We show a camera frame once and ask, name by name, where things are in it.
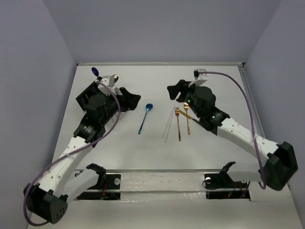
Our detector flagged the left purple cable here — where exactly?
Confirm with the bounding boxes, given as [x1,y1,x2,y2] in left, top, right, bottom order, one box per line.
[23,82,120,226]

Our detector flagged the black utensil container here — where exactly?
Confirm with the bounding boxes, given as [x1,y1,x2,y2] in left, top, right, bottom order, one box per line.
[76,82,102,111]

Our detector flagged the purple metallic spoon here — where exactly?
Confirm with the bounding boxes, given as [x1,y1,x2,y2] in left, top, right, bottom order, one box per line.
[91,67,101,81]

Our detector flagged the clear chopstick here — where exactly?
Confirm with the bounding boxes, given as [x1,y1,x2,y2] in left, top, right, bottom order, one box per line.
[162,106,175,137]
[164,116,173,143]

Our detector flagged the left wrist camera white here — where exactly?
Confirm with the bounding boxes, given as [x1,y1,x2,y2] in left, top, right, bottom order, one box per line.
[95,75,116,95]

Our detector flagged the gold knife black handle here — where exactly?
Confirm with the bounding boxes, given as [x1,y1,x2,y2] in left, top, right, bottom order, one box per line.
[179,110,200,124]

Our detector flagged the silver spoon pink handle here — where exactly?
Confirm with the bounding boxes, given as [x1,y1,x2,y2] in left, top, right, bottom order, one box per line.
[112,74,119,84]

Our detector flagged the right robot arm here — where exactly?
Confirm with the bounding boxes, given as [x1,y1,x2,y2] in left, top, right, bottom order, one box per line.
[167,80,298,191]

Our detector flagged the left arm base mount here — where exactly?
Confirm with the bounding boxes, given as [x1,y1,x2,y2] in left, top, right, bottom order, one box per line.
[76,173,121,200]

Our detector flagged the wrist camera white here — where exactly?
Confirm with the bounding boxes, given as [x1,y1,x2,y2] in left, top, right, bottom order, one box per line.
[95,75,116,95]
[188,69,208,87]

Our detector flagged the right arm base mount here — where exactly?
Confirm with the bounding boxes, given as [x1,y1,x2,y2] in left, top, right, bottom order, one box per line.
[202,173,251,200]

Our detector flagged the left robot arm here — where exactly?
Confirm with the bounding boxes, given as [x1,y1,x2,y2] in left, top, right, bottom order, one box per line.
[23,83,141,226]

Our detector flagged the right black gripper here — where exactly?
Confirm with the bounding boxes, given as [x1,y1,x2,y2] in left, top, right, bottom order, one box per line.
[166,79,203,118]

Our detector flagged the blue metallic spoon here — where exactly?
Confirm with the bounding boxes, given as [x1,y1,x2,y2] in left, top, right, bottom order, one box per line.
[138,104,153,134]

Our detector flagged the clear chopstick left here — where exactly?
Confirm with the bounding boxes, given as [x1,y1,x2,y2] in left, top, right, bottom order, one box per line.
[162,106,175,137]

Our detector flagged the copper fork left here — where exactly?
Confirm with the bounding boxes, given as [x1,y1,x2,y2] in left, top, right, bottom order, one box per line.
[175,107,182,142]

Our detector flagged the gold fork right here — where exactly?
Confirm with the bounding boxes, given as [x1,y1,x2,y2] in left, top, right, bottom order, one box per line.
[183,102,192,135]

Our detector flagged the clear chopstick right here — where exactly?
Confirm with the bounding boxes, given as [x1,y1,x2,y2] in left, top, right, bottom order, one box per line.
[164,116,173,143]

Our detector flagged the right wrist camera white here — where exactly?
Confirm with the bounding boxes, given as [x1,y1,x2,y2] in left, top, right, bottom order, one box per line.
[188,69,208,87]

